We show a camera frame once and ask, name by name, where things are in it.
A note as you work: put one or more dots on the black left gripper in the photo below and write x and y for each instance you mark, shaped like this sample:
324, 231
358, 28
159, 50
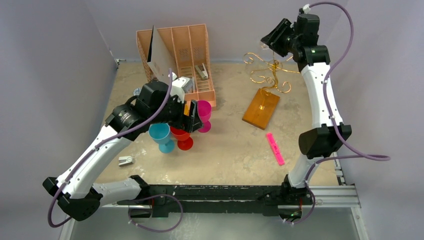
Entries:
188, 123

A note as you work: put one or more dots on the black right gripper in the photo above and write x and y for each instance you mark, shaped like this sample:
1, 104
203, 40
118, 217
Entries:
283, 38

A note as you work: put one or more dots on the magenta plastic wine glass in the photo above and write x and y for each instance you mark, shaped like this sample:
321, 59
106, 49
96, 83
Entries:
204, 109

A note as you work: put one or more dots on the clear wine glass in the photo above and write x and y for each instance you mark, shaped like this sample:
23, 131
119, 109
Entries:
262, 45

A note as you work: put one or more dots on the red plastic wine glass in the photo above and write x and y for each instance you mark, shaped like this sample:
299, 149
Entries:
184, 140

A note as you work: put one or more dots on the teal wine glass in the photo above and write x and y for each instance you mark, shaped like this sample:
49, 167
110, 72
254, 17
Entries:
160, 133

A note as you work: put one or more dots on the yellow plastic wine glass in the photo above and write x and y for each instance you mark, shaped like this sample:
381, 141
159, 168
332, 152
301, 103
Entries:
186, 110

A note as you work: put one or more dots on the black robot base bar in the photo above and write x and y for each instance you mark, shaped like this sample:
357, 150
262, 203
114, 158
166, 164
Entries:
268, 200

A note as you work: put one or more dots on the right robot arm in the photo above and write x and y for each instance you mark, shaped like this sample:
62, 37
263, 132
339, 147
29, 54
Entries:
326, 136

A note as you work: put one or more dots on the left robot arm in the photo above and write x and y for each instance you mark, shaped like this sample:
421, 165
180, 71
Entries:
76, 192

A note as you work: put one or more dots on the grey stapler in organizer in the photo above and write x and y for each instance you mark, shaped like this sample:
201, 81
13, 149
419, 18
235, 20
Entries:
202, 71

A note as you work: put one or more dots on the small blue white jar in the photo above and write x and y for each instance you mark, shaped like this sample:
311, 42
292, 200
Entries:
137, 91

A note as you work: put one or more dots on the white paper folder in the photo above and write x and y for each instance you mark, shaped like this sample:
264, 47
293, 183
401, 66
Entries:
159, 58

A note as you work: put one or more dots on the peach plastic file organizer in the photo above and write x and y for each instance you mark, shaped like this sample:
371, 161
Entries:
190, 45

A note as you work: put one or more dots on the small white metal clip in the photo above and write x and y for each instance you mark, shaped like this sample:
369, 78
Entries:
125, 160

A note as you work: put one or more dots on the pink plastic clip tool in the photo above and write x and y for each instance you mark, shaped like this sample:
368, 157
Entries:
275, 149

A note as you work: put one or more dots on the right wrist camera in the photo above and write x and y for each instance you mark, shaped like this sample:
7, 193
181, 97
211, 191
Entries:
303, 10

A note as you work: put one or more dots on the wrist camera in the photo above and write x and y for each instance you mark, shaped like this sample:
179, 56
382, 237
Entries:
182, 86
303, 10

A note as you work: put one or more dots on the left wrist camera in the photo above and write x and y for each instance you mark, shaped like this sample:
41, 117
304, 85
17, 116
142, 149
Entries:
182, 86

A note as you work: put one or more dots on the gold wire wine glass rack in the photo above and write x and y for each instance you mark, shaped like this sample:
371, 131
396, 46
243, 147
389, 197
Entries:
264, 103

